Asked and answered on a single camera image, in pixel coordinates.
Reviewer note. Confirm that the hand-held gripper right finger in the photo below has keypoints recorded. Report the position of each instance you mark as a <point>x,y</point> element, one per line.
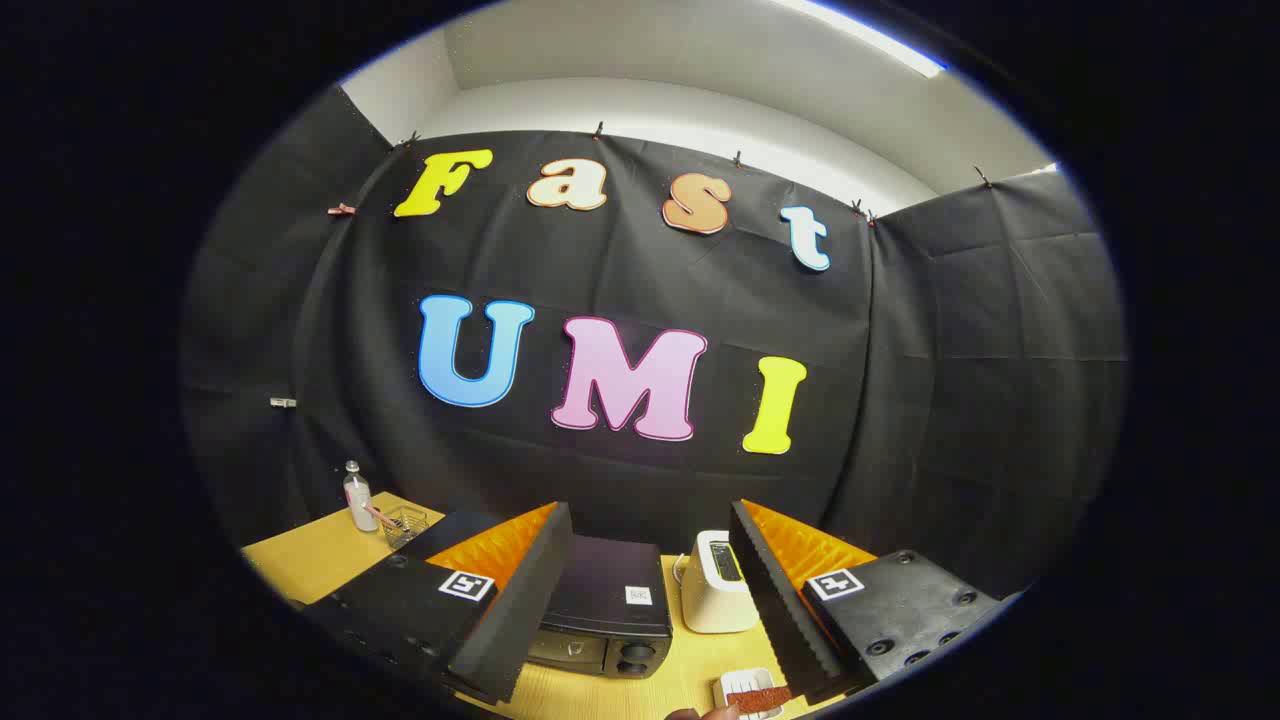
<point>775,600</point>

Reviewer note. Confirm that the red meat slice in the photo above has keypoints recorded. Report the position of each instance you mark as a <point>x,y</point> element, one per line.
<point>760,698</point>

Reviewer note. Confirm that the small clear bottle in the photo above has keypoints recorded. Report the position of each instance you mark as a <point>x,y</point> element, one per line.
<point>359,505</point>

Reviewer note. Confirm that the white rectangular dish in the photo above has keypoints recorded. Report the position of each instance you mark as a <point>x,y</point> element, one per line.
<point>735,682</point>

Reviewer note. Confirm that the white pop-up toaster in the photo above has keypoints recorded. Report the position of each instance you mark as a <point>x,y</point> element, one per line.
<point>705,595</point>

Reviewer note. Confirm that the black toaster oven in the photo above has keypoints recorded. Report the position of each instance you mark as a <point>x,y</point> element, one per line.
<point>610,580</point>

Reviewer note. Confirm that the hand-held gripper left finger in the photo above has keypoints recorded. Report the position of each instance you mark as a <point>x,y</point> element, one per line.
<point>520,600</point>

